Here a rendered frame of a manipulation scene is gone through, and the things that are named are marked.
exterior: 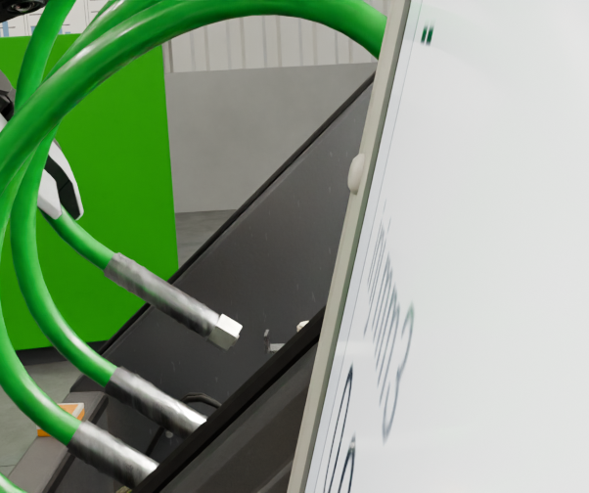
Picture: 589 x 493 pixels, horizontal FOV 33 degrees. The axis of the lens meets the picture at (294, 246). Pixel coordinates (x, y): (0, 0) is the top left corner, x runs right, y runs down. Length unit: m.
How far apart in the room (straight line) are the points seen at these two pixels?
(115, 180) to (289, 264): 3.02
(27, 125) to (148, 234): 3.62
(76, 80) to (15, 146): 0.03
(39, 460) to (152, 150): 3.13
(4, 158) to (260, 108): 6.74
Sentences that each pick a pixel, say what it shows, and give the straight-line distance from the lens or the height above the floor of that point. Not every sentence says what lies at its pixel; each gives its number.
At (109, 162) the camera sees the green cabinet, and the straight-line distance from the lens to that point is 3.94.
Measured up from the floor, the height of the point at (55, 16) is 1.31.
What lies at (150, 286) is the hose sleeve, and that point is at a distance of 0.64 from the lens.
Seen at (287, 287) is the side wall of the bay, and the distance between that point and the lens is 0.96.
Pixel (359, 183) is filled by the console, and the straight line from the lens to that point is 0.21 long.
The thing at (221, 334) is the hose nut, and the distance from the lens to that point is 0.64.
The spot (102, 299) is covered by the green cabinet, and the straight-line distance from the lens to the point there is 4.05.
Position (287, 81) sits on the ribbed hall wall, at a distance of 7.12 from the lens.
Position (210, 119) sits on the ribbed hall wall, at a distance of 7.12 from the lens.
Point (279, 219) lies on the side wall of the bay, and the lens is 0.94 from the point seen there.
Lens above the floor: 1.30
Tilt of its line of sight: 13 degrees down
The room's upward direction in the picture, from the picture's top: 3 degrees counter-clockwise
